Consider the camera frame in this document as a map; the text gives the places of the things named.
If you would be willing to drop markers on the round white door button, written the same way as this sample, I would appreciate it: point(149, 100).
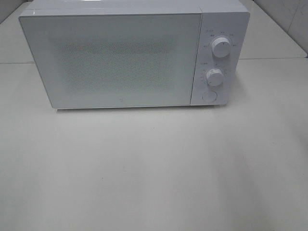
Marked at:
point(209, 96)

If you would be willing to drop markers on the white timer knob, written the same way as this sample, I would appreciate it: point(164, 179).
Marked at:
point(214, 77)

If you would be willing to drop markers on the white microwave door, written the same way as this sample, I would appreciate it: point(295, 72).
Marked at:
point(114, 61)

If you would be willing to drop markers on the white microwave oven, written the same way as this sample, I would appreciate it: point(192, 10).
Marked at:
point(218, 18)

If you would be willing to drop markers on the upper white power knob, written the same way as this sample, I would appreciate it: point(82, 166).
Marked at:
point(221, 46)

